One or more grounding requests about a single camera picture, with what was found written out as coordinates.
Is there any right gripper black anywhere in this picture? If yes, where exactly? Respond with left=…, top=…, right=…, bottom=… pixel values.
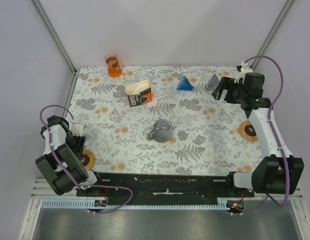
left=211, top=77, right=248, bottom=105

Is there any grey glass mug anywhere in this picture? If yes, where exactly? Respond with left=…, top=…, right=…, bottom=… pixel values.
left=147, top=119, right=173, bottom=143

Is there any coffee filter box orange black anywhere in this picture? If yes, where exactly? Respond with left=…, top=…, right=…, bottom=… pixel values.
left=125, top=79, right=153, bottom=107

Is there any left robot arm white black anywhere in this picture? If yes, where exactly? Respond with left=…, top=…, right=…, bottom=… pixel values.
left=35, top=115, right=105, bottom=197

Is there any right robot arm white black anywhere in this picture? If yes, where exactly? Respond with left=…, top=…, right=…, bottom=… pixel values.
left=211, top=72, right=304, bottom=197

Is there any blue plastic dripper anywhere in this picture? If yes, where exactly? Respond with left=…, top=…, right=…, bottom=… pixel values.
left=176, top=75, right=194, bottom=91

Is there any floral tablecloth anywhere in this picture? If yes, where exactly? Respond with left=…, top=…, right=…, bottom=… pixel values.
left=69, top=66, right=262, bottom=176

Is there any orange glass carafe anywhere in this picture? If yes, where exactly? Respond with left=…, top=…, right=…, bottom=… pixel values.
left=104, top=54, right=122, bottom=78

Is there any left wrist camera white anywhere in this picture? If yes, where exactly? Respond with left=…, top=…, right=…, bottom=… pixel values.
left=70, top=123, right=84, bottom=137

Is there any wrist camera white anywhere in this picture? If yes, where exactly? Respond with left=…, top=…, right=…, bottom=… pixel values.
left=70, top=123, right=84, bottom=137
left=234, top=61, right=253, bottom=83

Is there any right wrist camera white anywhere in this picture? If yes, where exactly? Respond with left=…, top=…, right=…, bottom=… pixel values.
left=234, top=61, right=253, bottom=83

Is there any aluminium rail front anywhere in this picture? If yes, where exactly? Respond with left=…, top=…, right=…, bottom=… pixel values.
left=31, top=177, right=80, bottom=200

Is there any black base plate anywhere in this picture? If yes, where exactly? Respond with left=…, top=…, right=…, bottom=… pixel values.
left=76, top=171, right=255, bottom=200

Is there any white cable duct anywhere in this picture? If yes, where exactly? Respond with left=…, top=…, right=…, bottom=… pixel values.
left=41, top=197, right=245, bottom=210

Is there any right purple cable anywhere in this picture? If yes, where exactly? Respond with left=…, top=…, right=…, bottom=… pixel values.
left=228, top=55, right=293, bottom=216

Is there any right aluminium frame post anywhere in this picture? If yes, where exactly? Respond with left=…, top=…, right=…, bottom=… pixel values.
left=257, top=0, right=296, bottom=56

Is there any aluminium frame post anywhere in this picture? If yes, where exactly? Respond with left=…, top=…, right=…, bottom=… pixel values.
left=257, top=0, right=296, bottom=56
left=29, top=0, right=78, bottom=76

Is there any left aluminium frame post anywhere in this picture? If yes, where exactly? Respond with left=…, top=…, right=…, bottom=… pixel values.
left=29, top=0, right=78, bottom=76

